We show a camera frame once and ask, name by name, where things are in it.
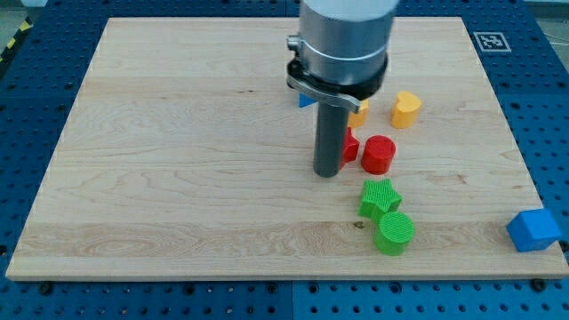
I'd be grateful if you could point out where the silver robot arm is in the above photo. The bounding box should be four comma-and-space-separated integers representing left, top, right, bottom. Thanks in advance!
286, 0, 399, 113

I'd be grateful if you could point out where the blue triangle block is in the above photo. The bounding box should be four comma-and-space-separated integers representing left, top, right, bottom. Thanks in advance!
299, 93, 317, 108

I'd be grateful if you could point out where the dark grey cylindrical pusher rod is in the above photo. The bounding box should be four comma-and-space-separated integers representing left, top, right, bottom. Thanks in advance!
313, 102, 349, 178

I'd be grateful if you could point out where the red star block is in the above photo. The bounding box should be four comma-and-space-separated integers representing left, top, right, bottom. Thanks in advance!
340, 127, 360, 169

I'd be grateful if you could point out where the yellow block behind rod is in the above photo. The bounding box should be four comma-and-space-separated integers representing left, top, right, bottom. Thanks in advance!
348, 100, 369, 128

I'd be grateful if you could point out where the red cylinder block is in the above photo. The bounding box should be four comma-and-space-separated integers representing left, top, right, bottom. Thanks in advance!
361, 135, 397, 175

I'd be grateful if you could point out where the wooden board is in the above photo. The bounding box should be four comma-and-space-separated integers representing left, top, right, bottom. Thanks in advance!
6, 17, 568, 281

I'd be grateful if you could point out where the green star block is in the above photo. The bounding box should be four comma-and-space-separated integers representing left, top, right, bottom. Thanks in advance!
358, 179, 403, 223

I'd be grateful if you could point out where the yellow heart block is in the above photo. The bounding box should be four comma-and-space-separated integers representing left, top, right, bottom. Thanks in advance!
391, 91, 422, 129

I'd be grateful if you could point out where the green cylinder block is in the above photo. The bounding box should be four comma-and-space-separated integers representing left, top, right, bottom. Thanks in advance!
373, 212, 415, 256

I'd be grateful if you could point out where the white fiducial marker tag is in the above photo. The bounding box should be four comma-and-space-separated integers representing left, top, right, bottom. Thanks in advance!
473, 31, 511, 52

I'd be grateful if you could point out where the blue cube block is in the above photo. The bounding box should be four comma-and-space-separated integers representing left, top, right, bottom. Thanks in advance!
506, 208, 562, 252

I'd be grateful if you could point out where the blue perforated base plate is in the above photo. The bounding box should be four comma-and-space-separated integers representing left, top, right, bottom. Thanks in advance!
1, 1, 568, 319

